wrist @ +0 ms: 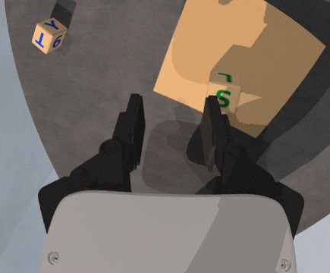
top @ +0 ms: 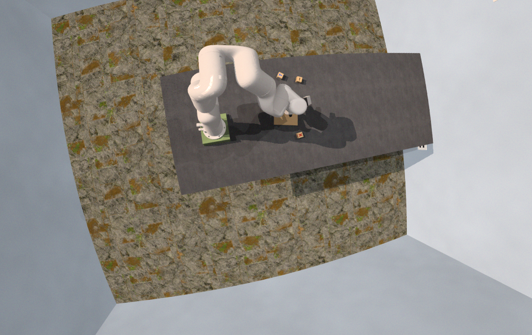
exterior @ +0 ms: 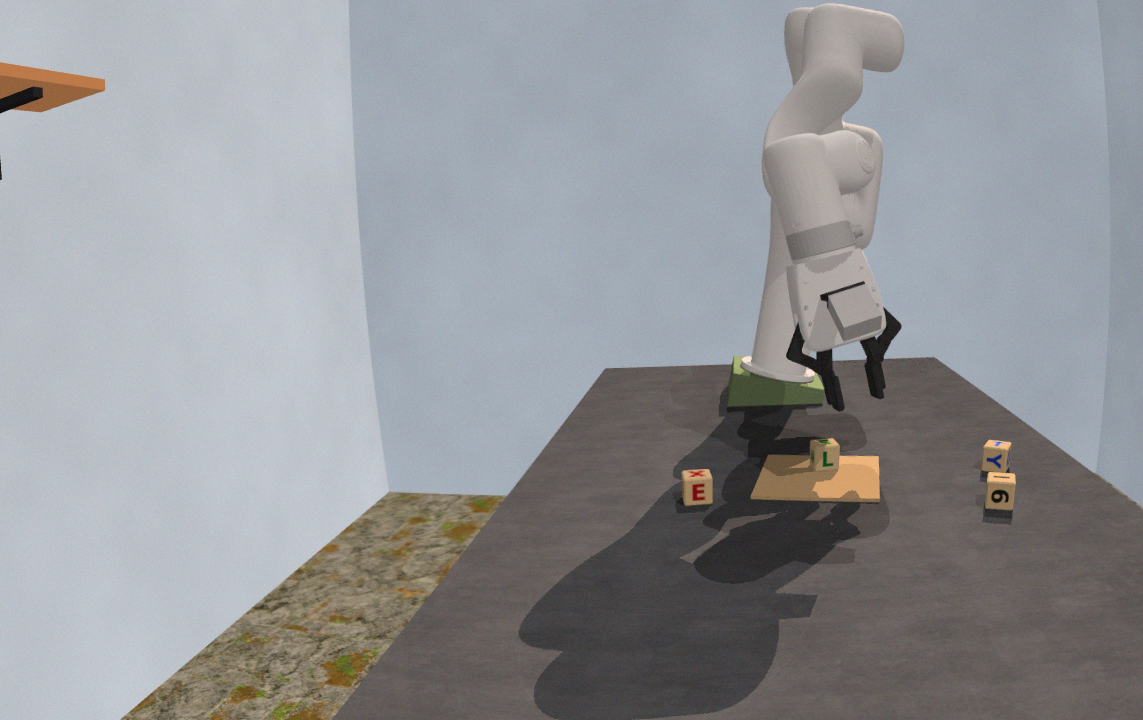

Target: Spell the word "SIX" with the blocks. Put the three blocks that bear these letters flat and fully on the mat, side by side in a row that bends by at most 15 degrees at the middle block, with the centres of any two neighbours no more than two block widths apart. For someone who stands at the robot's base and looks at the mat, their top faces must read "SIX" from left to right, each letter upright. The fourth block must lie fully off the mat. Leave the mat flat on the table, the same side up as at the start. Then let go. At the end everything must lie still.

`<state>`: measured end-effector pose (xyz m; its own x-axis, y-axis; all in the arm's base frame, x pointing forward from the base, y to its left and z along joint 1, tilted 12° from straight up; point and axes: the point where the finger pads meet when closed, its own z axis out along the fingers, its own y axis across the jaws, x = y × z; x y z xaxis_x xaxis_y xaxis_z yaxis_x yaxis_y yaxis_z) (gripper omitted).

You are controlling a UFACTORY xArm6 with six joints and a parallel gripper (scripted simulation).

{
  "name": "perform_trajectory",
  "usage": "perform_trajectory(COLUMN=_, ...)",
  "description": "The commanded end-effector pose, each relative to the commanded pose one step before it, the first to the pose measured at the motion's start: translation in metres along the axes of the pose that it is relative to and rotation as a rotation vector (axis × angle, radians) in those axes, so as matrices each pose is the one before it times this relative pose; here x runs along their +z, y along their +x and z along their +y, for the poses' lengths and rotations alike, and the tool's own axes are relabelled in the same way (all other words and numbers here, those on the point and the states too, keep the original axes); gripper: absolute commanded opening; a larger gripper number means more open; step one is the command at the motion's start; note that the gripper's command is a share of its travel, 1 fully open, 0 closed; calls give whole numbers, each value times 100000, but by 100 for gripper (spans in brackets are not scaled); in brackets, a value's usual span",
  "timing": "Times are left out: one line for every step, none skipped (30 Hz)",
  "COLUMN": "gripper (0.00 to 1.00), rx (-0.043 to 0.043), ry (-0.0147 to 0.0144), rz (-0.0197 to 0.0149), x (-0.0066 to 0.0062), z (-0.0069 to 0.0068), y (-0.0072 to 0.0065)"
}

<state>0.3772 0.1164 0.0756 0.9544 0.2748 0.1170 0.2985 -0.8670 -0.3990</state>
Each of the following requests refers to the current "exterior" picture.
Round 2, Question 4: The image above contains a tan wooden letter block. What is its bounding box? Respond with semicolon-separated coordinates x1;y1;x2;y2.
810;438;840;472
981;440;1012;473
985;472;1016;510
682;469;713;506

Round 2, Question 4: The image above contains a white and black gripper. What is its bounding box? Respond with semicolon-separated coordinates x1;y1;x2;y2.
786;245;902;411

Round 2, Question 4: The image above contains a tan flat mat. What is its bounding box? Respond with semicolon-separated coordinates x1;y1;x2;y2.
751;455;880;502

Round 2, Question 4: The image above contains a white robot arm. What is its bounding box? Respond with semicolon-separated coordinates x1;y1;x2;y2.
741;5;904;382

